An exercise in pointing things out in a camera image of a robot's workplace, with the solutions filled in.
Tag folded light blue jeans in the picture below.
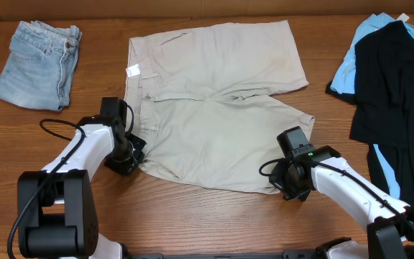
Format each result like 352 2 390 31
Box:
0 21 82 112

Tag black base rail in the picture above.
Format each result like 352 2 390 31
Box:
120 248 351 259

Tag light blue shirt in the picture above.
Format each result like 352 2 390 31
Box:
326 13 414 199

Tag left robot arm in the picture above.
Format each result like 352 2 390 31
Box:
7 97 146 258

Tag black garment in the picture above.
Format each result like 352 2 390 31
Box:
326 21 414 206

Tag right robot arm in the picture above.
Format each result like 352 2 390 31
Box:
267 127 414 259

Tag beige khaki shorts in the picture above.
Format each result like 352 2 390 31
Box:
125 21 315 194

